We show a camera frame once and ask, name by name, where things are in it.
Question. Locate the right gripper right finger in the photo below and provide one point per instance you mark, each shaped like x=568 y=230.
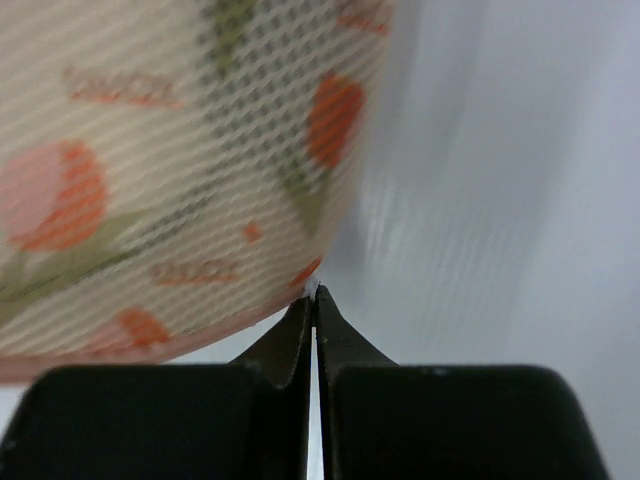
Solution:
x=383 y=420

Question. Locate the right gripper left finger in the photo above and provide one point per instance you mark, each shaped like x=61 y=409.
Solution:
x=246 y=419

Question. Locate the floral peach laundry bag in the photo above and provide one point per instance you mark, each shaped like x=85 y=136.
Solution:
x=172 y=172

